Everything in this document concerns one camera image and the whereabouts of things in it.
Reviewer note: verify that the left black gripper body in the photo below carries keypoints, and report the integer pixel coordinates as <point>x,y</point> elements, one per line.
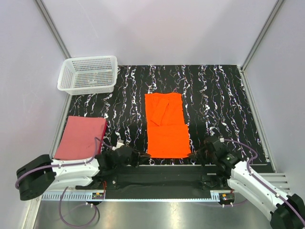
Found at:
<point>133,161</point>

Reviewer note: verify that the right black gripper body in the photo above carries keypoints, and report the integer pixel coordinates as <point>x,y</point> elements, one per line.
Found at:
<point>210,157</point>

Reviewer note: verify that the orange t shirt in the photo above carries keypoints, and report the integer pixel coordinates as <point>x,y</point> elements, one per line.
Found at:
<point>167,131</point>

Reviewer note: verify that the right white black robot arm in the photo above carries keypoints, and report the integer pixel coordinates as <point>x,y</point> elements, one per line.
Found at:
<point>284,211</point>

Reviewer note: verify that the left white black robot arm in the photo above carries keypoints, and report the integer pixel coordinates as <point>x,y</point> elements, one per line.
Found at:
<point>45,174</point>

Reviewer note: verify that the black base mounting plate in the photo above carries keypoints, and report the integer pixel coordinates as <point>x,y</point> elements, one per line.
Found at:
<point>164,178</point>

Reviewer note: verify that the folded pink t shirt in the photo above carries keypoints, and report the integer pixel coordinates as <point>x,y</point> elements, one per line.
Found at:
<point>78,139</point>

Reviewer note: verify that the white plastic perforated basket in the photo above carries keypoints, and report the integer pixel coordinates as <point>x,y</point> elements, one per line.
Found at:
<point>88,75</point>

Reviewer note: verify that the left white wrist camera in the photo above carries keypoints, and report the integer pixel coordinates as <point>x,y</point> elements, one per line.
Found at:
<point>119,144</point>

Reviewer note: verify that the slotted cable duct rail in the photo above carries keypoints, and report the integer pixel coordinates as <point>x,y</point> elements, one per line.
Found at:
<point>151,196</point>

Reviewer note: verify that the right aluminium frame post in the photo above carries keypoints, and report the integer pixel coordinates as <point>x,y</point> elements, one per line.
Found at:
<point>266,26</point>

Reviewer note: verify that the aluminium frame post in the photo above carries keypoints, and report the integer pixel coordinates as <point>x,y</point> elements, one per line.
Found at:
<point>266,26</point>
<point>52,27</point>

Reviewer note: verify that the left aluminium frame post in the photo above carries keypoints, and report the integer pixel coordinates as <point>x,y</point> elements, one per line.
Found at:
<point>52,27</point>

